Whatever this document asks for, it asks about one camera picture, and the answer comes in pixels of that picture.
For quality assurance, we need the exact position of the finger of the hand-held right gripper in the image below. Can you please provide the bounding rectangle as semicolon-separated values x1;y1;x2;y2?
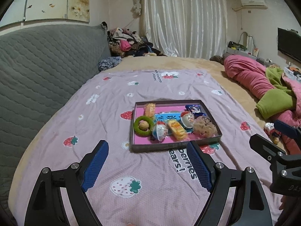
249;134;287;163
274;120;301;138

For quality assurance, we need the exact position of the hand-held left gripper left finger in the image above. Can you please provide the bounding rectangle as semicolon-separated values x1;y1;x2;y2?
24;140;109;226

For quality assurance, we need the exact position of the blue cookie packet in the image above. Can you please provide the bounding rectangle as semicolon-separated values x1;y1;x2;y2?
185;105;202;116

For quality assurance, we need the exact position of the white air conditioner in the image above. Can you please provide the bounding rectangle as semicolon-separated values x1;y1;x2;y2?
240;0;268;10

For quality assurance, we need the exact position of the dark cardboard box tray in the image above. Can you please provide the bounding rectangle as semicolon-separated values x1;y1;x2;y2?
129;99;223;153

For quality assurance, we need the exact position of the metal chair frame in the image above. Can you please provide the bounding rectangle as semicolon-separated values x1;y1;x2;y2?
239;32;255;51

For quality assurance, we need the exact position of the pink quilt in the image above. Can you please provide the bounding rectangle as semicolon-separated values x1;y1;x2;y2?
223;55;301;156

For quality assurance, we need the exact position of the small clear cracker packet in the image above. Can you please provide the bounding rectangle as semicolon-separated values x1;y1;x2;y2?
144;103;157;118

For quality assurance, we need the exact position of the blue and white chocolate egg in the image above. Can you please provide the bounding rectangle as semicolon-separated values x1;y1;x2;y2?
152;121;169;143

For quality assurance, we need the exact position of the black television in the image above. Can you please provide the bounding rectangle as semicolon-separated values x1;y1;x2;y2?
277;27;301;63

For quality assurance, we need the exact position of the white curtain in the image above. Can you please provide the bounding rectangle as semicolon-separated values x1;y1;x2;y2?
141;0;227;58

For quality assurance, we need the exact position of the red and white chocolate egg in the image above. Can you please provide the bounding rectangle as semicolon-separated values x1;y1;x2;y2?
181;111;196;129

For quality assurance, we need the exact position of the dark fuzzy cloth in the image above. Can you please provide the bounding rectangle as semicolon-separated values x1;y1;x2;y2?
210;55;224;66

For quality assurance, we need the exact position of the cluttered side table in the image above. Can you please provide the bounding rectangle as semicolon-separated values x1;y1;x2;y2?
227;41;266;59

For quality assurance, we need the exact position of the yellow rice cracker packet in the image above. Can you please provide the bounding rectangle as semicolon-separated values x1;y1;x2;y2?
167;120;189;141

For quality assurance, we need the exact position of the purple strawberry print bedsheet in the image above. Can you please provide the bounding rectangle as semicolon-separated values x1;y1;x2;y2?
8;69;283;226

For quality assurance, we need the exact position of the green fleece blanket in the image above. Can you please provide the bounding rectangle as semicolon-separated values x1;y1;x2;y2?
256;66;297;120

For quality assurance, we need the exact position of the green fuzzy ring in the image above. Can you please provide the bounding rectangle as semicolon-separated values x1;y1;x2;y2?
134;116;154;137

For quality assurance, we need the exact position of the pile of clothes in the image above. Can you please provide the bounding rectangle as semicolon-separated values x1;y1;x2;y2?
107;28;165;58

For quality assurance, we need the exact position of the floral wall poster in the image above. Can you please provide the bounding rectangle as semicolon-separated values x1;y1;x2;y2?
0;0;90;27

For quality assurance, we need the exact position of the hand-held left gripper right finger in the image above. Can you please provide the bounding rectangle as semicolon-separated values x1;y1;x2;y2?
186;141;273;226

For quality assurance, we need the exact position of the grey quilted headboard cover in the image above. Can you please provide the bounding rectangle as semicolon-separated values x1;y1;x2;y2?
0;25;111;193

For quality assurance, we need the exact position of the blue floral pillow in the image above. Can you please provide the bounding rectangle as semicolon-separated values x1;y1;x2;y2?
98;56;123;71

